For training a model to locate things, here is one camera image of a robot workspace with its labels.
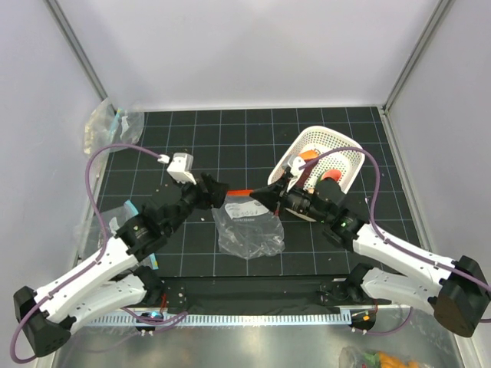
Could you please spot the grey slotted cable duct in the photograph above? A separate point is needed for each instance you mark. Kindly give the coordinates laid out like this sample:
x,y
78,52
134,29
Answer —
x,y
122,319

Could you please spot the aluminium frame post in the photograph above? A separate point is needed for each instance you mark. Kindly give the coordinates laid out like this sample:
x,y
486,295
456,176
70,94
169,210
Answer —
x,y
76,47
423,42

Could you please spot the blue zipper bag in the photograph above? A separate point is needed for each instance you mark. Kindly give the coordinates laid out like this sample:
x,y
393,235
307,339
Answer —
x,y
106,126
89,235

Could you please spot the orange papaya slice toy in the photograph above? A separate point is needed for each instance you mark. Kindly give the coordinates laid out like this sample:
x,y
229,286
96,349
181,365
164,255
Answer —
x,y
309,155

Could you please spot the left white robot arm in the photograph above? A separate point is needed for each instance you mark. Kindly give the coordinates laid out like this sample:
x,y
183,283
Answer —
x,y
113,277

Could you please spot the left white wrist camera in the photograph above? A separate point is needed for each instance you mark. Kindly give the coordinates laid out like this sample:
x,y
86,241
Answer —
x,y
179,168

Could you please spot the right aluminium frame post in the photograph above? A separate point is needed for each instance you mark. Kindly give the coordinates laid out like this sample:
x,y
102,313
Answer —
x,y
423,42

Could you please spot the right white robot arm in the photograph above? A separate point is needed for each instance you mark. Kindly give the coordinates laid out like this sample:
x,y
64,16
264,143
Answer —
x,y
455,292

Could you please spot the blue zipper bag far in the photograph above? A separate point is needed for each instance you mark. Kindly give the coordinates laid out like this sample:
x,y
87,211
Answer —
x,y
106,126

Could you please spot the orange zipper clear bag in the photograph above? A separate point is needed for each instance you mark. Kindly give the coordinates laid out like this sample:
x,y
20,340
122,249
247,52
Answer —
x,y
246,229

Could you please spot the bag of toy vegetables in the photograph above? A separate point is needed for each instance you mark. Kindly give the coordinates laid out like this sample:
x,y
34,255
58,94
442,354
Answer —
x,y
354,357

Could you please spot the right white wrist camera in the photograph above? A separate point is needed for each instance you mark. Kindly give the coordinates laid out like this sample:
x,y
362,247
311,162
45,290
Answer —
x,y
294,166

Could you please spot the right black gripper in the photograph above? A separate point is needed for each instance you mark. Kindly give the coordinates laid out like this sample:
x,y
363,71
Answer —
x,y
269,196

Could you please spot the blue zipper bag near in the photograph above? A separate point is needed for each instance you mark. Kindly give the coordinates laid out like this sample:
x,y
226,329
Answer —
x,y
89,235

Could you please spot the left aluminium frame post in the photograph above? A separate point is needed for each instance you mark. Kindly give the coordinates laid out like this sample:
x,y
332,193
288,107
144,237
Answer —
x,y
76,47

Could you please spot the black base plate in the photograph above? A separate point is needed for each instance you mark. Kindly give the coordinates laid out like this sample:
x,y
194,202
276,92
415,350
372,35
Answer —
x,y
259,294

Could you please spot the watermelon slice toy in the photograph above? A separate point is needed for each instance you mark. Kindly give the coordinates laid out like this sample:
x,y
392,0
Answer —
x,y
330,174

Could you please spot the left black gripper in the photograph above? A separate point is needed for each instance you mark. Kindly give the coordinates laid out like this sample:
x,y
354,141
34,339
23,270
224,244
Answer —
x,y
214,196

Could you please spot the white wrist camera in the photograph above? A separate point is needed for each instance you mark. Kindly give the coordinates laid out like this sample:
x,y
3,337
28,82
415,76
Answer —
x,y
294,166
179,168

